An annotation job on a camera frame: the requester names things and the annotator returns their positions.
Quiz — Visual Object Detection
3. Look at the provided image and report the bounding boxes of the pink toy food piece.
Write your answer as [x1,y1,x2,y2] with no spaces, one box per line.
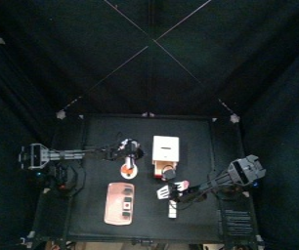
[173,180,191,191]

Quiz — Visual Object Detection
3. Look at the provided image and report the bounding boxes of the pink oblong plate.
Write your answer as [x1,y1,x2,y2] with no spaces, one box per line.
[103,182,137,227]

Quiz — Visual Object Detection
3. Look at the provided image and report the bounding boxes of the orange white oval toy dish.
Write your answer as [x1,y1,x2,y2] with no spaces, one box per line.
[120,163,139,180]

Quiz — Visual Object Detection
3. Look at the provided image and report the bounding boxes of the white toy toaster box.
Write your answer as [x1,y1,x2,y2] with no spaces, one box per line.
[151,135,181,179]

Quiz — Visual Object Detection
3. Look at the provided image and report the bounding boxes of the white text label sticker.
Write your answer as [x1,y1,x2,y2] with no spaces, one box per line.
[223,209,255,238]

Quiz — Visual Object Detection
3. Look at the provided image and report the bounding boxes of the thin diagonal frame cord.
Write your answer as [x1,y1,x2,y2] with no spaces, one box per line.
[101,0,237,115]
[60,0,212,113]

